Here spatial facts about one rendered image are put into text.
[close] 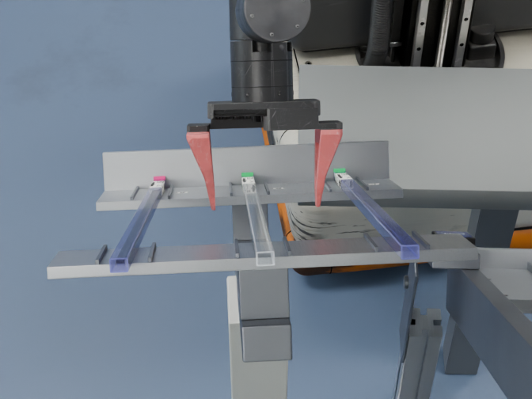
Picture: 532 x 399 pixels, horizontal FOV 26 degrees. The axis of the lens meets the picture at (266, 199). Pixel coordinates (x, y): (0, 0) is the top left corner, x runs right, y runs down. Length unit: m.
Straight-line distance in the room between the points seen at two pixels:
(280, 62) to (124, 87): 1.52
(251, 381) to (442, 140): 0.53
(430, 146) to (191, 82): 1.04
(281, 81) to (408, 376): 0.50
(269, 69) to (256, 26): 0.08
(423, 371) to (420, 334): 0.08
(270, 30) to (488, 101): 0.74
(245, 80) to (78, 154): 1.40
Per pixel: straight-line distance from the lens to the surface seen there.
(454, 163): 1.58
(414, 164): 1.57
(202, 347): 2.10
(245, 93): 1.05
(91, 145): 2.43
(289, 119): 1.04
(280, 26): 0.97
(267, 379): 1.23
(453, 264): 1.22
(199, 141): 1.04
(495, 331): 1.01
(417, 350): 1.37
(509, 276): 1.27
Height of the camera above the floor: 1.75
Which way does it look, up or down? 49 degrees down
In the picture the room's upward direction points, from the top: straight up
